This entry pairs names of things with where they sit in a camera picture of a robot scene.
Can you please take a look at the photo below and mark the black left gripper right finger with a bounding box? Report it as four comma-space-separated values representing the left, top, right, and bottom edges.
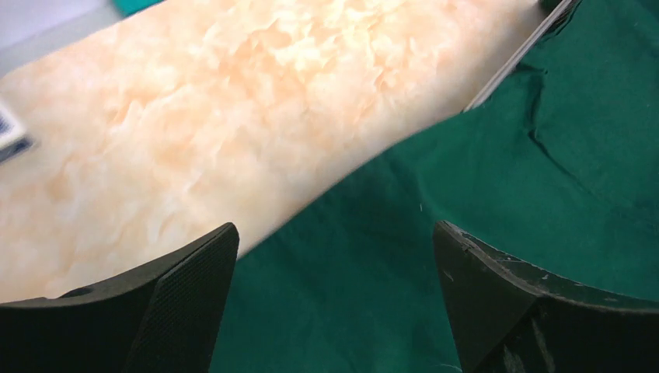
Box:
433, 221, 658, 372

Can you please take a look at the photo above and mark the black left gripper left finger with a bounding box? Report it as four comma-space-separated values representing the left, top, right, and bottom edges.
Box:
1, 223, 239, 372

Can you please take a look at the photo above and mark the dark green surgical drape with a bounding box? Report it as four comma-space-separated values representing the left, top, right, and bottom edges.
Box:
211, 1, 658, 372

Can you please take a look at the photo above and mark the playing card box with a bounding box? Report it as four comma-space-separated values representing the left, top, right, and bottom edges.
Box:
1, 99, 34, 163

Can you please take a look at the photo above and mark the metal mesh instrument tray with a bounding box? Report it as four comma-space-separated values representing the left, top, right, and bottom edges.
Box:
462, 0, 578, 112

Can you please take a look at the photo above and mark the teal block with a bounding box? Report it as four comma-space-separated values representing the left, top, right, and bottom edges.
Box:
112, 0, 162, 16

